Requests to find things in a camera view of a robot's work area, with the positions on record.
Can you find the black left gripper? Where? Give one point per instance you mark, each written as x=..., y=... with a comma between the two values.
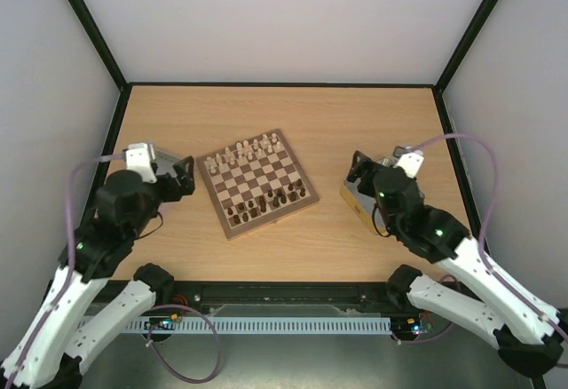
x=187, y=182

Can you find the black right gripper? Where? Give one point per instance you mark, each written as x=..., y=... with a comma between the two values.
x=363, y=175

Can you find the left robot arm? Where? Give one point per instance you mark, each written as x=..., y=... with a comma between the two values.
x=55, y=352

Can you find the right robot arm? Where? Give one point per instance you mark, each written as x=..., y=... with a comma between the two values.
x=527, y=333

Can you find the wooden chess board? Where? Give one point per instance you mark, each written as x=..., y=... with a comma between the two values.
x=249, y=180

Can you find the left metal tray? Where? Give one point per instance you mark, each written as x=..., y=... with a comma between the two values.
x=165, y=161

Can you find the right metal tin tray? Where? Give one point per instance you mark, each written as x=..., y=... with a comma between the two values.
x=358, y=192

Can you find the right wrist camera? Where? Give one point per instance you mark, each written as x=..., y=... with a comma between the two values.
x=409, y=161

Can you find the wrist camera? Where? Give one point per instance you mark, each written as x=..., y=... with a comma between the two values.
x=140, y=157
x=409, y=161

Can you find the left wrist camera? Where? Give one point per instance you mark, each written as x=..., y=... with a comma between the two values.
x=140, y=157

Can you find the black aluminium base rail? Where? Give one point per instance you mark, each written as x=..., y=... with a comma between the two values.
x=288, y=293

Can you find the light blue slotted cable duct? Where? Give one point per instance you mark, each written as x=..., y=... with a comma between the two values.
x=267, y=326

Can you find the black enclosure frame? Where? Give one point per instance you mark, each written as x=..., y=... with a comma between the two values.
x=90, y=27

